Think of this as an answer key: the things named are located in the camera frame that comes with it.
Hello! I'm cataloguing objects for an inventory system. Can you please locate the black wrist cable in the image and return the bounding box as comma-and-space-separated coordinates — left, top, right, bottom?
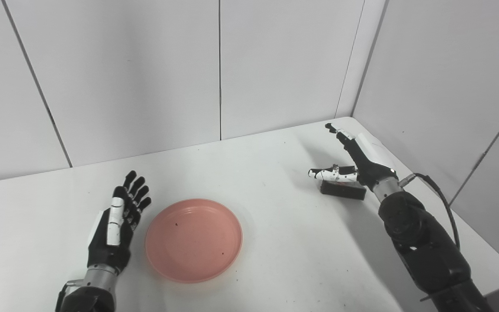
55, 280, 84, 312
399, 172, 461, 252

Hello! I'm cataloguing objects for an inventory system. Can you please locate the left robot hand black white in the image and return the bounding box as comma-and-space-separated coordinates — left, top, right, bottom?
87, 170, 152, 273

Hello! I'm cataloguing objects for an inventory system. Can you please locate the pink round plate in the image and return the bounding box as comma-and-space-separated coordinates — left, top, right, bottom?
145, 198, 243, 284

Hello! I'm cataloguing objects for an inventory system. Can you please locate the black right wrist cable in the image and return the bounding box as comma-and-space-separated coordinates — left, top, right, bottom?
399, 172, 461, 252

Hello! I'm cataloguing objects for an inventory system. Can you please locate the chocolate cake slice with fruit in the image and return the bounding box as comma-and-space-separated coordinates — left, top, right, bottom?
320, 180, 367, 201

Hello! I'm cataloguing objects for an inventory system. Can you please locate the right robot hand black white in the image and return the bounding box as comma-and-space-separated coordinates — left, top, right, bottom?
308, 123, 398, 190

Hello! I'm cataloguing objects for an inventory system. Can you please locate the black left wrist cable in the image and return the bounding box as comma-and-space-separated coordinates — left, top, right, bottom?
55, 280, 84, 312

